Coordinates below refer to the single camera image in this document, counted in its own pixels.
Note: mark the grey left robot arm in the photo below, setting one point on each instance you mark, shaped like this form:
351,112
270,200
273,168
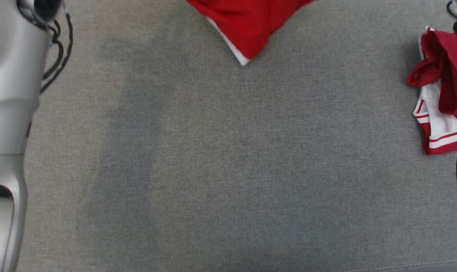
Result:
5,94

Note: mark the red number 23 basketball jersey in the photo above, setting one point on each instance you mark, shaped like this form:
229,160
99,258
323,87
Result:
447,64

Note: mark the red shorts with white trim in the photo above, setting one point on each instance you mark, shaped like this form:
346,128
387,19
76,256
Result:
247,22

